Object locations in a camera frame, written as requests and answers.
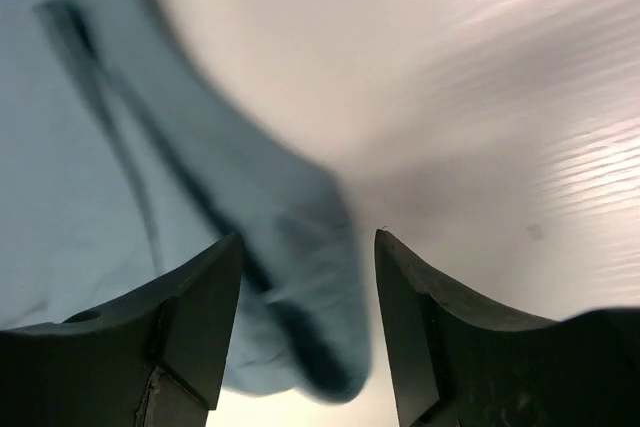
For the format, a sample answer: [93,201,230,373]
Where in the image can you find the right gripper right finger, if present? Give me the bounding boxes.
[374,230,639,427]

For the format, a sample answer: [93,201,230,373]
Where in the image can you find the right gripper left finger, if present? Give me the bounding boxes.
[1,235,244,426]

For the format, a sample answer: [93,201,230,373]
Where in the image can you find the teal t shirt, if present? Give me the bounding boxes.
[1,0,371,403]

